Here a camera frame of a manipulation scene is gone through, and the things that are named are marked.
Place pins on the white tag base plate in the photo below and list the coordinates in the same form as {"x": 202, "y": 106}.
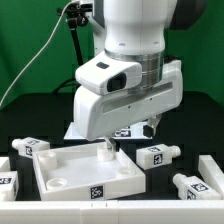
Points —
{"x": 131, "y": 132}

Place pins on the white left fence bar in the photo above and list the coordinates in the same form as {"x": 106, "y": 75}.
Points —
{"x": 4, "y": 164}

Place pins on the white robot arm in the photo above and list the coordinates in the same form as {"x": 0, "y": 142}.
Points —
{"x": 134, "y": 32}

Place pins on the white square tabletop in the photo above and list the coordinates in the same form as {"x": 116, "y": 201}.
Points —
{"x": 86, "y": 172}

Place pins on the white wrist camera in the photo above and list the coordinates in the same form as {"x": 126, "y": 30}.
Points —
{"x": 106, "y": 77}

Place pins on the black camera stand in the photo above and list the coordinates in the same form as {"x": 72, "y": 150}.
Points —
{"x": 76, "y": 17}

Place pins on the white right fence bar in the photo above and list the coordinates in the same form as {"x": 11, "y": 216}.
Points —
{"x": 211, "y": 173}

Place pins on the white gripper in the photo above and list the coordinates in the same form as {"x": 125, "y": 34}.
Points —
{"x": 97, "y": 116}

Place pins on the white front fence bar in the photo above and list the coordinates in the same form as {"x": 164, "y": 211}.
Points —
{"x": 113, "y": 212}

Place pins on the white fence bar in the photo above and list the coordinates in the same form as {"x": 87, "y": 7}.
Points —
{"x": 211, "y": 173}
{"x": 113, "y": 212}
{"x": 4, "y": 164}

